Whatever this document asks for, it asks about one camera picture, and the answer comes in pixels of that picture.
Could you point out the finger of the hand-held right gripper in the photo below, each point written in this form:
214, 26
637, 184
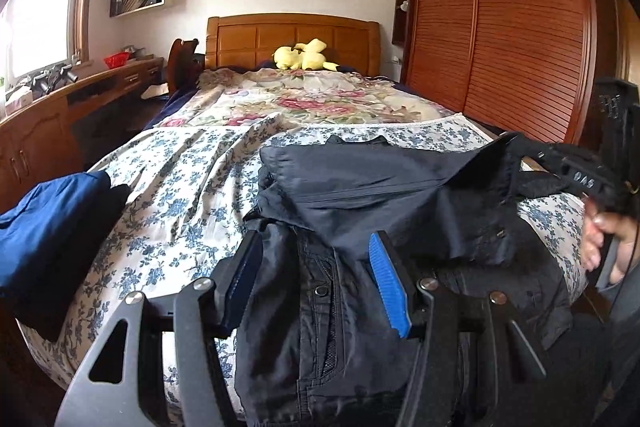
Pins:
570, 171

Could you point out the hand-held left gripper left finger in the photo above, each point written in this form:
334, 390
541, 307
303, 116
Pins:
246, 268

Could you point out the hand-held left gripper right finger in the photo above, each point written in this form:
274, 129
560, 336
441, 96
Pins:
386, 283

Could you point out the black jacket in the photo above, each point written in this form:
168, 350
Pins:
370, 187

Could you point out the person's right hand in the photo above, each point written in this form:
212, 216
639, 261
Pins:
595, 239

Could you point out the blue floral bed sheet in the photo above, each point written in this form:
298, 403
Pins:
180, 207

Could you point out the wooden louvred wardrobe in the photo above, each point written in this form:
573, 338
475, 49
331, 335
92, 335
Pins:
500, 27

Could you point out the folded black garment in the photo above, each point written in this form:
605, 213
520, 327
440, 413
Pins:
75, 257

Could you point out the pink floral quilt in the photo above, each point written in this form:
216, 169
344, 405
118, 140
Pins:
310, 99

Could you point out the person's dark clothing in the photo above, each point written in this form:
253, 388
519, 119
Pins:
607, 357

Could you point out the white papers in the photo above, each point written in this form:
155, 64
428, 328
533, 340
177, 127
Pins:
152, 93

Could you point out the folded blue garment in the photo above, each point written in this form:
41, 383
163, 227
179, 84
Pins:
45, 222

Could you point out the dark wooden chair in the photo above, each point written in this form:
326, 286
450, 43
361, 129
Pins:
181, 62

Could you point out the yellow plush toy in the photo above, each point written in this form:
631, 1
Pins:
302, 56

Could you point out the wooden headboard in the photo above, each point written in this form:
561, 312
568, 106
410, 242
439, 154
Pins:
295, 42

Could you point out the wooden desk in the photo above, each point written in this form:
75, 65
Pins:
45, 132

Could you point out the black desk gadget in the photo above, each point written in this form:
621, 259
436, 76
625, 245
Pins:
50, 77

